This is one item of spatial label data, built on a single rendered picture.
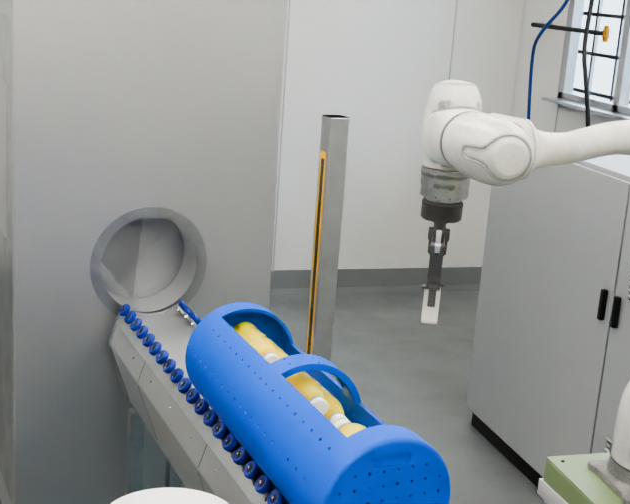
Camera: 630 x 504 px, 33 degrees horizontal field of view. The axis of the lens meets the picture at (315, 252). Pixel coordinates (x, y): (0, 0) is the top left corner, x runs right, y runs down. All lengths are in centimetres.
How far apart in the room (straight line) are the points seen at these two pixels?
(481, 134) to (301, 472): 79
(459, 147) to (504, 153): 9
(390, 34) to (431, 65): 36
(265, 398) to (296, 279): 482
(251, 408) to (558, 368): 229
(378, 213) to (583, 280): 314
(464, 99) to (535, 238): 276
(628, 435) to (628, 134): 67
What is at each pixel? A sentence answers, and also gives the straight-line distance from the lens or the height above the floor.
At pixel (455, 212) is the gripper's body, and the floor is 168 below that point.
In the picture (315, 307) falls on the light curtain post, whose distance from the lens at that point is 305.
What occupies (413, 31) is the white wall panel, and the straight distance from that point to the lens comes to 709.
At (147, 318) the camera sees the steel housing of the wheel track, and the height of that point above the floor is 93.
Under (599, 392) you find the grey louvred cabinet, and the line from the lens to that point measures 420.
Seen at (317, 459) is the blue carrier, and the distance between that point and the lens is 207.
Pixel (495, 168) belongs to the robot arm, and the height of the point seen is 180.
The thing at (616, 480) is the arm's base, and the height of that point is 107.
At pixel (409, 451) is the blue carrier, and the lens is 205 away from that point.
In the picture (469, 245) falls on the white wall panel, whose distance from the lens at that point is 753.
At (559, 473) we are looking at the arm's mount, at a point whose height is 105.
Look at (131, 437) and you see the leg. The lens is 361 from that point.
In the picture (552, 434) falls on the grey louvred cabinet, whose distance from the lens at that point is 453.
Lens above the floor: 207
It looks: 15 degrees down
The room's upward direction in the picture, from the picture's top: 4 degrees clockwise
